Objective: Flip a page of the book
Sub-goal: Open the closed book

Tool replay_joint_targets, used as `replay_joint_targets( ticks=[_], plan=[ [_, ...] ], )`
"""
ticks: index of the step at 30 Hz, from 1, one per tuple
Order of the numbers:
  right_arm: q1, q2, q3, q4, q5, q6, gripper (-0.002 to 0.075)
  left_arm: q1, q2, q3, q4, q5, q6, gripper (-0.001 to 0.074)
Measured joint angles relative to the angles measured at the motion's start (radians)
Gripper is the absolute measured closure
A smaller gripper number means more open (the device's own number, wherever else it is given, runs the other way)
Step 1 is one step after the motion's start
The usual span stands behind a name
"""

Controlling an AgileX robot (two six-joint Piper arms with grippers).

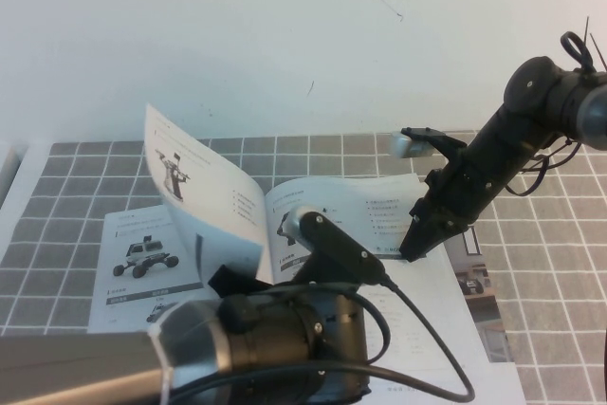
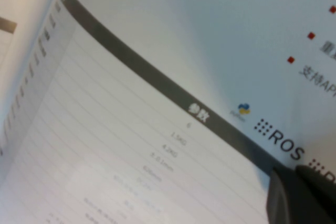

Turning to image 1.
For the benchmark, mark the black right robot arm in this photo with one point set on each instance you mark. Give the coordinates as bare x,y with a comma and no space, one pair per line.
531,87

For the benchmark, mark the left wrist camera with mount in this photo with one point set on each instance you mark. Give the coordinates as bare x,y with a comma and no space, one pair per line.
332,239

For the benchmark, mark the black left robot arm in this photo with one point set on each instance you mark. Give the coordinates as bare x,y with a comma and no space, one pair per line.
284,338

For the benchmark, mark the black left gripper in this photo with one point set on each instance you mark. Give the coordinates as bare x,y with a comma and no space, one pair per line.
303,277

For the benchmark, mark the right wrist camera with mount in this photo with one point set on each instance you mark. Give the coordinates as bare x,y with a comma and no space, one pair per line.
412,145

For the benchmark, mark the grey checked tablecloth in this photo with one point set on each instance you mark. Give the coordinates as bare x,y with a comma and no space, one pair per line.
332,153

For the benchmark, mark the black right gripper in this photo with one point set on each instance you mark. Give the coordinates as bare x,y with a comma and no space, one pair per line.
465,191

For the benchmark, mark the white product catalogue book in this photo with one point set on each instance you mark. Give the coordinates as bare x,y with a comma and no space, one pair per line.
341,196

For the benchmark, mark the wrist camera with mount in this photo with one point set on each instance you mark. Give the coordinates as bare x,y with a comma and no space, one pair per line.
332,239
412,145

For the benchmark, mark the white side panel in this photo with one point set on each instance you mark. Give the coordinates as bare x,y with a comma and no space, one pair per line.
5,177

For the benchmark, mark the white zip tie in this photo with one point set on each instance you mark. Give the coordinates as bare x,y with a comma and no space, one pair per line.
161,357

